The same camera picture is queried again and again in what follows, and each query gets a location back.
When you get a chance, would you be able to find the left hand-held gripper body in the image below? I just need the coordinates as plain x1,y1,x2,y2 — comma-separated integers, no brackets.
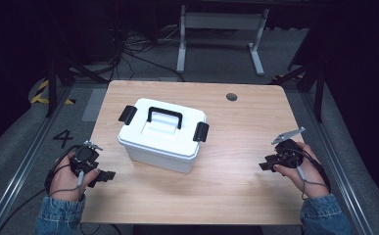
69,140,104,175

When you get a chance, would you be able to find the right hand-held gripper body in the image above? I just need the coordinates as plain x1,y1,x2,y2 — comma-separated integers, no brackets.
270,126,307,169

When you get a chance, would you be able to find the white storage box black handle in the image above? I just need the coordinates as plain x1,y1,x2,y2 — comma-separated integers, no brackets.
117,97,211,174

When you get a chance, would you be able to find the person's left hand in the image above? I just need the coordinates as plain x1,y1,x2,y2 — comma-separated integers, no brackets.
48,151,102,202

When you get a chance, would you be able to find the person's right hand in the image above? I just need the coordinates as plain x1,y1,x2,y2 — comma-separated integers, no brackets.
272,141,331,200

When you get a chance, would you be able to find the black metal stand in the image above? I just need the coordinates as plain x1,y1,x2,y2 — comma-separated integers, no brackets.
267,61,328,124
44,56,111,118

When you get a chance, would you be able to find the grey cable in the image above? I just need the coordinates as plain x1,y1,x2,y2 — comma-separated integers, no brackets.
295,164,330,201
48,169,87,201

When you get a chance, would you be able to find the black cable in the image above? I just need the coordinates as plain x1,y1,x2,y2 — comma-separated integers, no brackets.
286,147,332,194
0,144,82,235

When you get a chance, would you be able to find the aluminium floor rail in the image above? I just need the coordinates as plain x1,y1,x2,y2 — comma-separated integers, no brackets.
0,85,76,235
299,90,377,235

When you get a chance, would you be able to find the bundle of floor cables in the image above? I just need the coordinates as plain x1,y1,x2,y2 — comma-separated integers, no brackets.
111,27,187,83

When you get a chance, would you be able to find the white metal desk frame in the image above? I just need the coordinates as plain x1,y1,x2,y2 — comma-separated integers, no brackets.
175,4,270,77

